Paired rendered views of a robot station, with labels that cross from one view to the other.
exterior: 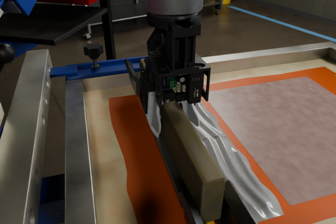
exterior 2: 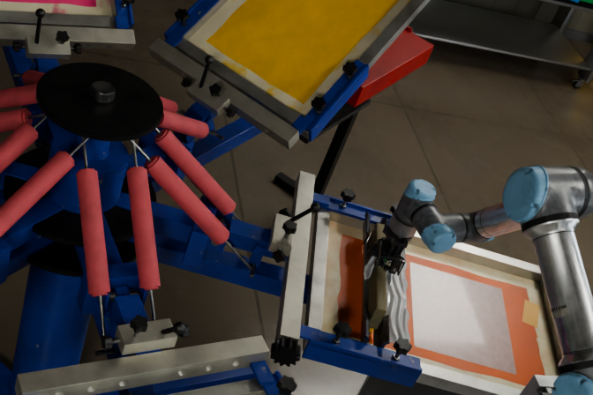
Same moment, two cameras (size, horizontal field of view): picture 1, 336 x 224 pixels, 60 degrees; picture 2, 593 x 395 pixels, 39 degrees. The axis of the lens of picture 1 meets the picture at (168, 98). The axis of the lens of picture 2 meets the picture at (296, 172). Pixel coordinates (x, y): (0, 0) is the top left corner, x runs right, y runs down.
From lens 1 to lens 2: 189 cm
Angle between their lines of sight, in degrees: 8
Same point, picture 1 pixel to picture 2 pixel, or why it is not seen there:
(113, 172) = (333, 286)
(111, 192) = (329, 295)
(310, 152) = (448, 332)
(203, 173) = (379, 304)
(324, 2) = not seen: outside the picture
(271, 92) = (461, 286)
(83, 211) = (319, 296)
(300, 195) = (423, 345)
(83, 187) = (320, 286)
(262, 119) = (437, 301)
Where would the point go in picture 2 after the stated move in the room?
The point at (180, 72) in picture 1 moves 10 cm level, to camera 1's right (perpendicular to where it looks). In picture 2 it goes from (390, 258) to (424, 275)
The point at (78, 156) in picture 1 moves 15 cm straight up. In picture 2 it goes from (319, 269) to (338, 230)
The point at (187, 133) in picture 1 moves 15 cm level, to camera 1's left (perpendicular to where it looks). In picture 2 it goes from (380, 286) to (331, 260)
